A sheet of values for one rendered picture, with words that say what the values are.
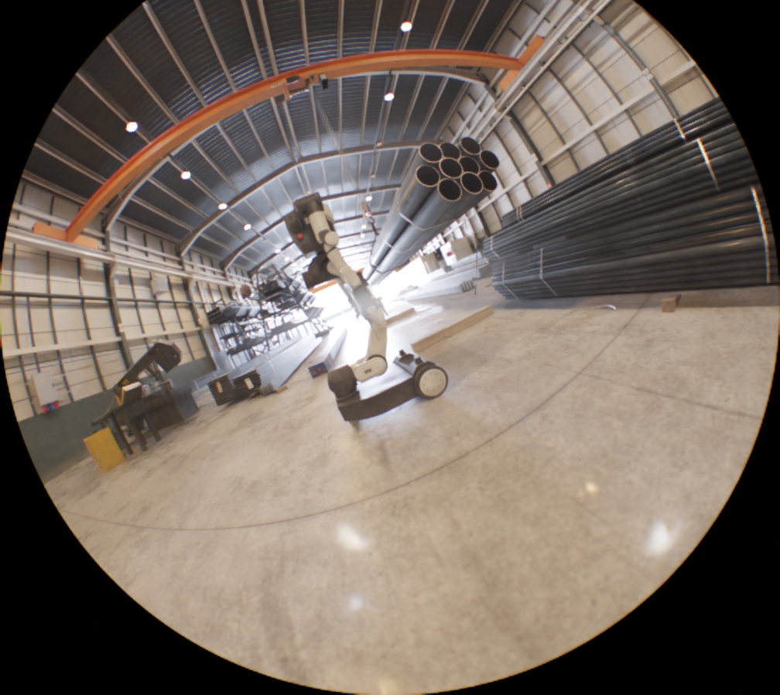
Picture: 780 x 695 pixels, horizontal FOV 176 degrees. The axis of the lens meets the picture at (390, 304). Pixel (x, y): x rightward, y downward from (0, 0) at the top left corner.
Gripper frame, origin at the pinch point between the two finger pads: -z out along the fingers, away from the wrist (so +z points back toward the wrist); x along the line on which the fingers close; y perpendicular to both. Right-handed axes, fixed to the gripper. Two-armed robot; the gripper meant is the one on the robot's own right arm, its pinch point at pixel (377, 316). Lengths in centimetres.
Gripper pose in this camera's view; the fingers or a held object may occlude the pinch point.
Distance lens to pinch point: 139.8
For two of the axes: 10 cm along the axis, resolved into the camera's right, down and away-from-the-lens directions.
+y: -2.3, 0.5, 9.7
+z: -5.6, -8.2, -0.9
